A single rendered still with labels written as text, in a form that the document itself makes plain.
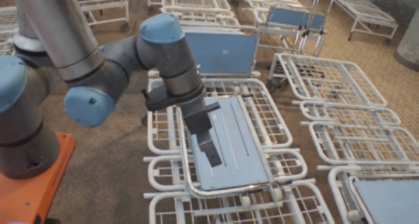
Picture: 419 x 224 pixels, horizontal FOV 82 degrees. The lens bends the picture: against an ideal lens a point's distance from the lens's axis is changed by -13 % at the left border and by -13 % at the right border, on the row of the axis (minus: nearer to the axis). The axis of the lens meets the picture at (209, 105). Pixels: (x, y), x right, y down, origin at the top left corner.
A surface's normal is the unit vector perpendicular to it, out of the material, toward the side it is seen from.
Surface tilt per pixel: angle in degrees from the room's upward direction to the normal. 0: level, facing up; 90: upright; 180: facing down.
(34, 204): 0
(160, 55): 90
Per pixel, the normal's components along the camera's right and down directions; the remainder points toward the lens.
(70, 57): 0.29, 0.51
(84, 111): -0.12, 0.61
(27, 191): 0.11, -0.77
